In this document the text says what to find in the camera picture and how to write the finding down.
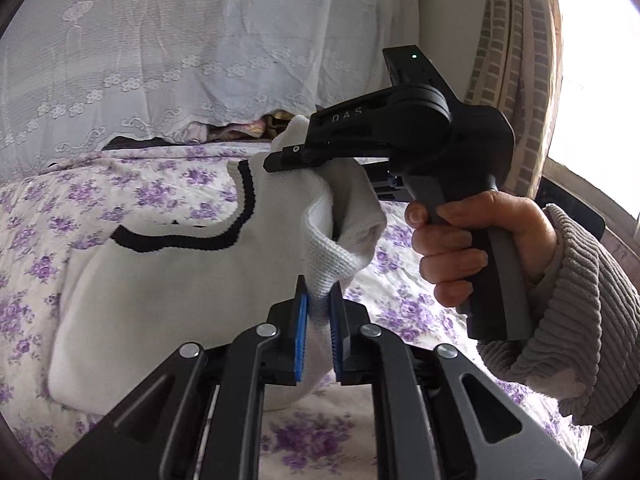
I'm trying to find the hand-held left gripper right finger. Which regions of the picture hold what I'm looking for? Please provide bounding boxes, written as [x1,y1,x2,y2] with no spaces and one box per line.
[328,282,584,480]

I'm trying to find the bright window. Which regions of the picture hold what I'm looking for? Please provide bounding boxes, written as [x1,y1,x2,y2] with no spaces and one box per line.
[545,0,640,182]

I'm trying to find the person's right forearm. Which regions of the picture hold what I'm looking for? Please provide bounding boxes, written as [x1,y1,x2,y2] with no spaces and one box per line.
[477,203,640,428]

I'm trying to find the black cloth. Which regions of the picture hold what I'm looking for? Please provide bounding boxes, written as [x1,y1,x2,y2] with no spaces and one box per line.
[102,135,173,151]

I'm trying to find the white sweater with black stripes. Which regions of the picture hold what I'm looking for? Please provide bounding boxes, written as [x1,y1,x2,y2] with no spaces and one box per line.
[47,115,388,411]

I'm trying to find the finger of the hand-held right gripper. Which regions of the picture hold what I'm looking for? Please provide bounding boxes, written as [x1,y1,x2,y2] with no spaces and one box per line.
[262,141,363,174]

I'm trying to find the white lace cover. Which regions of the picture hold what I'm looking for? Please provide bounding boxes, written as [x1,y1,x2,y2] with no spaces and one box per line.
[0,0,428,181]

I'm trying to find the purple floral bed sheet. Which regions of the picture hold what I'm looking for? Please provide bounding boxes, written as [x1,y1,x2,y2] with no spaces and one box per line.
[0,140,581,480]

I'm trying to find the dark window ledge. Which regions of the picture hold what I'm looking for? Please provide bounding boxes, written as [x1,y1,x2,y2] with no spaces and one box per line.
[539,179,607,242]

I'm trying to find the stack of folded blankets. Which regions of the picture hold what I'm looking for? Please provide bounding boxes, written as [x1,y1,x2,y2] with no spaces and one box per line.
[185,112,296,143]

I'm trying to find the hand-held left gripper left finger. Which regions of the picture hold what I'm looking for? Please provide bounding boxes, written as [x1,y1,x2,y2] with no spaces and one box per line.
[52,275,309,480]

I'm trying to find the person's right hand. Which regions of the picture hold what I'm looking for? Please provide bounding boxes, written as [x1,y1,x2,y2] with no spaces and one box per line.
[406,191,558,311]

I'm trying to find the checked curtain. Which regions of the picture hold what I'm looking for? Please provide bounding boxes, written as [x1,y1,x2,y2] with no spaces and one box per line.
[465,0,562,202]

